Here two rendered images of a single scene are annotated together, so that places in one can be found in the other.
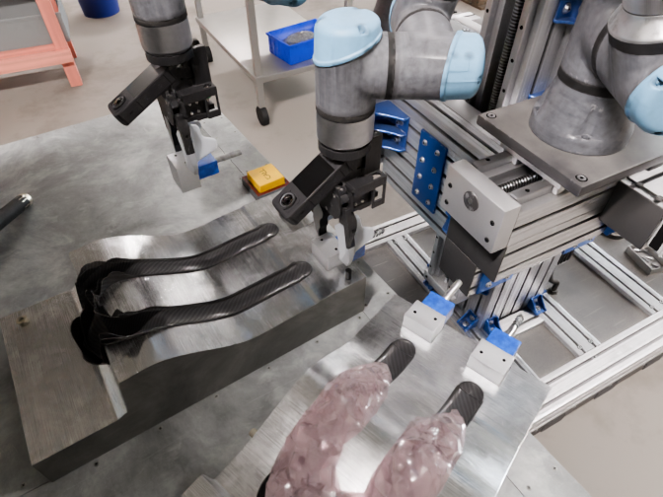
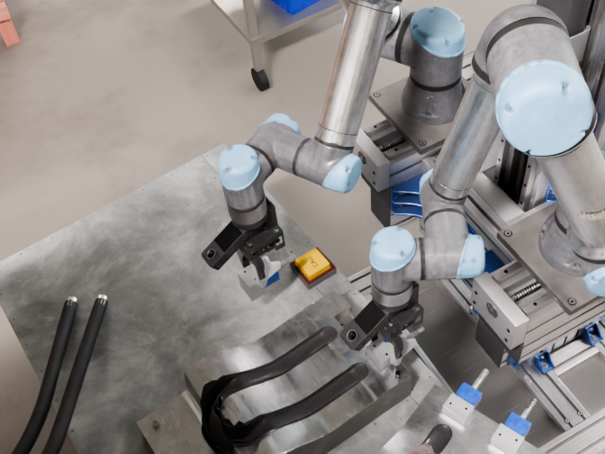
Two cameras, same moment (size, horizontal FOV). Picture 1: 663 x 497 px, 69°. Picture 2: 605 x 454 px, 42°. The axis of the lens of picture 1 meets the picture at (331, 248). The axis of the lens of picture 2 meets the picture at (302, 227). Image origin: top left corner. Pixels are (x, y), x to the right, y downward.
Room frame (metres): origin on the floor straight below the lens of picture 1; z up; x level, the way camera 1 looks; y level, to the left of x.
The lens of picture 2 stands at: (-0.25, 0.06, 2.31)
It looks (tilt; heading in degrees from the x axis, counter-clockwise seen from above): 51 degrees down; 5
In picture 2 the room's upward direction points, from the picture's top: 7 degrees counter-clockwise
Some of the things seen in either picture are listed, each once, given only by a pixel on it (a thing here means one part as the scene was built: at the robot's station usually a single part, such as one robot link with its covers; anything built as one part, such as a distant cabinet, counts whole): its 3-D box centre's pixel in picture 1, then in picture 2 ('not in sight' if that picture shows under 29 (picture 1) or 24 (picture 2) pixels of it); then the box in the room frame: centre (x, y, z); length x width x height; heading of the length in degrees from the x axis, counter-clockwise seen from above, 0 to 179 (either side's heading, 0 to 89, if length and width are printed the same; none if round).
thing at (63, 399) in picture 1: (186, 300); (274, 400); (0.46, 0.23, 0.87); 0.50 x 0.26 x 0.14; 123
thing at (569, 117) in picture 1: (589, 101); (582, 230); (0.67, -0.40, 1.09); 0.15 x 0.15 x 0.10
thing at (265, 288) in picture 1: (191, 279); (280, 388); (0.46, 0.21, 0.92); 0.35 x 0.16 x 0.09; 123
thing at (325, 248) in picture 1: (352, 245); (399, 344); (0.56, -0.04, 0.89); 0.13 x 0.05 x 0.05; 123
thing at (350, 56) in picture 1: (348, 64); (393, 259); (0.55, -0.02, 1.20); 0.09 x 0.08 x 0.11; 89
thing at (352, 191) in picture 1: (347, 172); (394, 307); (0.55, -0.02, 1.04); 0.09 x 0.08 x 0.12; 124
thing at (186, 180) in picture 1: (208, 163); (269, 271); (0.73, 0.23, 0.93); 0.13 x 0.05 x 0.05; 124
